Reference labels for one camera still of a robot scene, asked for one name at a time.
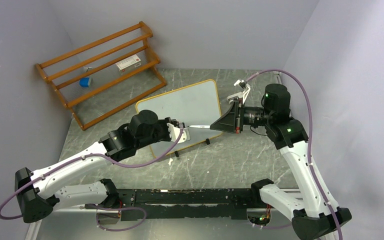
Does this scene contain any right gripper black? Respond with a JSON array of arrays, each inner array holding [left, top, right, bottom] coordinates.
[[210, 97, 273, 133]]

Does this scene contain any white brown whiteboard marker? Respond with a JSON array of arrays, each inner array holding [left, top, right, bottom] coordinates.
[[187, 125, 210, 129]]

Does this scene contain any yellow framed whiteboard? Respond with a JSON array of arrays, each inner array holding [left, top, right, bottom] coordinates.
[[135, 79, 222, 157]]

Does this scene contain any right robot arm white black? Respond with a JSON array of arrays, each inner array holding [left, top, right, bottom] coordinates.
[[210, 83, 352, 240]]

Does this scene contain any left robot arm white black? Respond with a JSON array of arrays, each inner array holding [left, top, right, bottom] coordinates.
[[15, 110, 189, 223]]

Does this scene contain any white whiteboard eraser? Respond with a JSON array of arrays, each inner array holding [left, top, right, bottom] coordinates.
[[226, 92, 243, 103]]

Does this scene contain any white red box on rack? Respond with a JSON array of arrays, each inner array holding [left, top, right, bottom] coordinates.
[[115, 54, 142, 74]]

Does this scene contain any wooden shelf rack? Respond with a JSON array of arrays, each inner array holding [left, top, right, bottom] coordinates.
[[35, 21, 167, 132]]

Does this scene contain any blue small object on rack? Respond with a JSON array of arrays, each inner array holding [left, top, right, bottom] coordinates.
[[78, 77, 93, 88]]

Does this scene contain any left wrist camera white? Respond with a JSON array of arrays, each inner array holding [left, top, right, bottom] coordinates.
[[167, 123, 191, 144]]

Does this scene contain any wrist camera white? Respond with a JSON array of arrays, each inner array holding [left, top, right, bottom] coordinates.
[[167, 123, 191, 144], [233, 79, 251, 104]]

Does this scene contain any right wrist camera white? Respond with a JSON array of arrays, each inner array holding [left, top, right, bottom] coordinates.
[[233, 79, 251, 104]]

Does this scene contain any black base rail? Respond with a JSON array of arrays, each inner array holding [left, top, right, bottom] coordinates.
[[99, 188, 267, 221]]

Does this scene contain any aluminium frame rail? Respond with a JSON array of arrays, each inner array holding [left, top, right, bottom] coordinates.
[[24, 198, 90, 240]]

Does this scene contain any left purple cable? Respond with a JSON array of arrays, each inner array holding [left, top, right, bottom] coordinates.
[[0, 124, 185, 221]]

